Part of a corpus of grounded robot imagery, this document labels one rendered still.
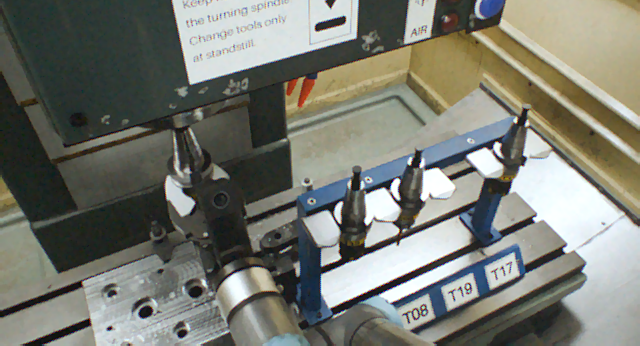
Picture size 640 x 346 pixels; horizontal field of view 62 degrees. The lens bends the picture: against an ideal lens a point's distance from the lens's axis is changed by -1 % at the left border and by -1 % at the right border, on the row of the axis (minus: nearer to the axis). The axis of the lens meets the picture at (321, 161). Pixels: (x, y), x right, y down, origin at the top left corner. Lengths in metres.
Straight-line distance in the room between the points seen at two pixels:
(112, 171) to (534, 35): 1.14
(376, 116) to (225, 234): 1.42
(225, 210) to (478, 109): 1.20
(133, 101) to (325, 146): 1.50
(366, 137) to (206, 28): 1.56
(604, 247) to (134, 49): 1.29
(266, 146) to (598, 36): 0.88
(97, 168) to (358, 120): 1.03
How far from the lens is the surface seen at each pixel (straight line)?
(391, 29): 0.52
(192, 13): 0.43
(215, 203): 0.68
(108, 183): 1.39
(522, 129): 0.99
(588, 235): 1.53
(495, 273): 1.21
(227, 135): 1.38
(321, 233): 0.87
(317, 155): 1.89
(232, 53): 0.45
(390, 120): 2.04
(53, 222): 1.47
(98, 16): 0.41
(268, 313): 0.65
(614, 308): 1.47
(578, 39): 1.50
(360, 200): 0.84
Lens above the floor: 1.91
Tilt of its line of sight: 45 degrees down
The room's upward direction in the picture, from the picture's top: straight up
